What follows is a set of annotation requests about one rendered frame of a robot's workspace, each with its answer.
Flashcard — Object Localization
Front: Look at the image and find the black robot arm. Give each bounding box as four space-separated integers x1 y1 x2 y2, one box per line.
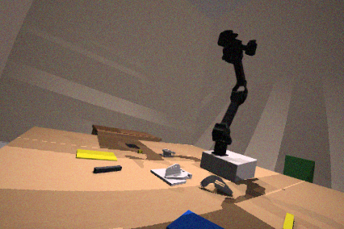
212 46 248 156

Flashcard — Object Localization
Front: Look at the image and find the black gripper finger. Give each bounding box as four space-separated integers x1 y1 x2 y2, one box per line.
247 40 256 53
222 32 238 46

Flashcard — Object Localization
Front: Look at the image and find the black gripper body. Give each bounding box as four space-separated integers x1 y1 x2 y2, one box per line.
217 31 257 56

